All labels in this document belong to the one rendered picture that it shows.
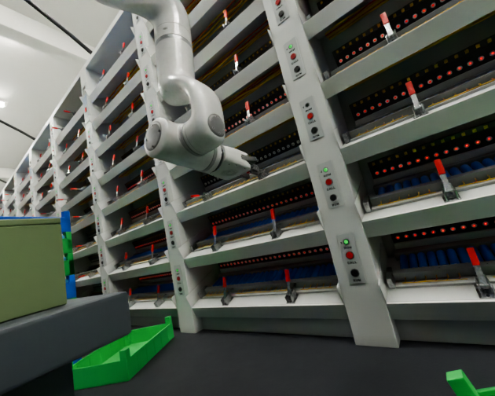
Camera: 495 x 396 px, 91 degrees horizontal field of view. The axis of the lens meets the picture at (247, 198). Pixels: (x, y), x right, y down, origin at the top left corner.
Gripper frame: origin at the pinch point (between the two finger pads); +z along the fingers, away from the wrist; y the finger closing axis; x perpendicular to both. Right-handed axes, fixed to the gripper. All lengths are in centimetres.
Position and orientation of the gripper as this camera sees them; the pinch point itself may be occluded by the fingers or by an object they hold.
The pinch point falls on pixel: (248, 170)
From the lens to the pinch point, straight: 73.7
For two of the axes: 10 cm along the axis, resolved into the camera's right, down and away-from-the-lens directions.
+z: 6.2, 1.4, 7.7
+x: -1.3, -9.5, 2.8
